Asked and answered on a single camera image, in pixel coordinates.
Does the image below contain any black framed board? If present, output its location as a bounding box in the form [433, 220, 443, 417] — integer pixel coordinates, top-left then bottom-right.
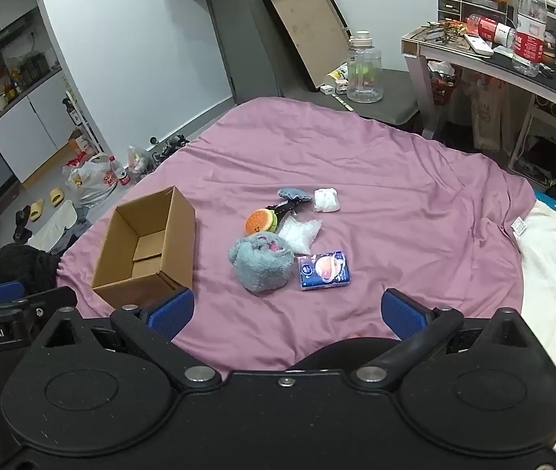
[259, 0, 352, 92]

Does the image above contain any black sandal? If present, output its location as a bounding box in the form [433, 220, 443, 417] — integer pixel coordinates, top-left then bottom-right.
[14, 206, 32, 244]

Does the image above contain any small red-label water bottle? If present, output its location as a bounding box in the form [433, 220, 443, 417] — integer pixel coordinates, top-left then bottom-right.
[107, 155, 133, 187]

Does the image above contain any silver glass-topped desk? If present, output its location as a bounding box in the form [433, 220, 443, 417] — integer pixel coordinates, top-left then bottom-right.
[402, 22, 556, 142]

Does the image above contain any pile of small desk clutter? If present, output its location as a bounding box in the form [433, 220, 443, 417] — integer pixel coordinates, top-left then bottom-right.
[422, 18, 469, 43]

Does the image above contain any white cabinet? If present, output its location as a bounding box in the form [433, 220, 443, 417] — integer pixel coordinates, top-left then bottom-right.
[0, 0, 94, 184]

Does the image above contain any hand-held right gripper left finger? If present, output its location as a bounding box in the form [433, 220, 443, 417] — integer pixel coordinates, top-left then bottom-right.
[33, 288, 222, 392]

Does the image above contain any red basket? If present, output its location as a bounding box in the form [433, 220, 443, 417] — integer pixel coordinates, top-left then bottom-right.
[429, 61, 460, 105]

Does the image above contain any white remote control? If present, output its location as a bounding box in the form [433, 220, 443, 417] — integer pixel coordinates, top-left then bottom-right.
[464, 34, 495, 58]

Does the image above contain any grey fluffy plush toy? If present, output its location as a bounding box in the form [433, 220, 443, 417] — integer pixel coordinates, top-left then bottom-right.
[229, 233, 294, 295]

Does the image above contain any white wire rack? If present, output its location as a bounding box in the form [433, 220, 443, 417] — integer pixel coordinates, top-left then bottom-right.
[507, 93, 556, 206]

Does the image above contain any black bag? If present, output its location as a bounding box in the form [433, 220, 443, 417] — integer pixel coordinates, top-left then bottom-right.
[523, 137, 556, 183]

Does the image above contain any pink red-label bottle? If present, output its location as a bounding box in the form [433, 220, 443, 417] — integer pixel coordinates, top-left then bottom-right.
[466, 14, 518, 48]

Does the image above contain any burger plush toy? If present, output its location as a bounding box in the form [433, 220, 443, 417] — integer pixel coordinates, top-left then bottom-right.
[245, 208, 279, 235]

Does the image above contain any tall red-label plastic bottle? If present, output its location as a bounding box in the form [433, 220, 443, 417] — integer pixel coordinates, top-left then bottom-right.
[512, 0, 548, 78]

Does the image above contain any grey side table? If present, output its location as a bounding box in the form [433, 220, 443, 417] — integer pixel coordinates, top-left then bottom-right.
[278, 66, 421, 126]

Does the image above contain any clear plastic water jug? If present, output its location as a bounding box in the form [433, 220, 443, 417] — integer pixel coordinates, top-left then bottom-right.
[345, 31, 385, 104]

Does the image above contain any cream tote bag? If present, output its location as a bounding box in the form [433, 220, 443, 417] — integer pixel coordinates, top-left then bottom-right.
[464, 73, 514, 154]

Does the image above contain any grey door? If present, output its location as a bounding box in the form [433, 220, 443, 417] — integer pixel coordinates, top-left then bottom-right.
[204, 0, 308, 105]

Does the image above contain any grey-blue cloth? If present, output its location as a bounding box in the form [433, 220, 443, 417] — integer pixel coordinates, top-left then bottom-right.
[63, 215, 94, 246]

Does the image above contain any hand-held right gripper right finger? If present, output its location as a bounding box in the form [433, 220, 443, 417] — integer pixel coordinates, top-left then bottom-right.
[350, 289, 548, 392]

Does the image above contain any white floor mat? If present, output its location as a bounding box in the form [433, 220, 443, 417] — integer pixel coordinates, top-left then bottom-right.
[28, 201, 79, 251]

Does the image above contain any fluffy grey black hair clip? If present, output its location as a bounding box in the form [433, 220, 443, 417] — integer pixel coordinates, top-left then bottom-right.
[264, 187, 314, 223]

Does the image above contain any black fleece garment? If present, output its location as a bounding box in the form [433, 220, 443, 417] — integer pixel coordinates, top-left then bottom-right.
[0, 244, 60, 300]

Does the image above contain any white printed plastic bag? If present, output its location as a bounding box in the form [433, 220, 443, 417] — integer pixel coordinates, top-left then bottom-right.
[63, 153, 118, 207]

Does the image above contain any small open cardboard carton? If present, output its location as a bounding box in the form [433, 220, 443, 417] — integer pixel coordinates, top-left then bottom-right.
[69, 130, 97, 157]

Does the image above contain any pink bed sheet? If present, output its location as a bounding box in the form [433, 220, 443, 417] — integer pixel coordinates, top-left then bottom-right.
[55, 97, 538, 370]

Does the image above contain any brown cardboard box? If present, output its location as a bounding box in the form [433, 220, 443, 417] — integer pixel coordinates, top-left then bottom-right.
[91, 186, 197, 307]

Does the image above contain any blue planet picture box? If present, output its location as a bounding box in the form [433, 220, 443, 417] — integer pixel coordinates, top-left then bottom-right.
[298, 251, 352, 291]

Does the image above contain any clear plastic bag of trash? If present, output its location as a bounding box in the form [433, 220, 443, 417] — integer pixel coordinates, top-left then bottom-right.
[126, 146, 157, 180]

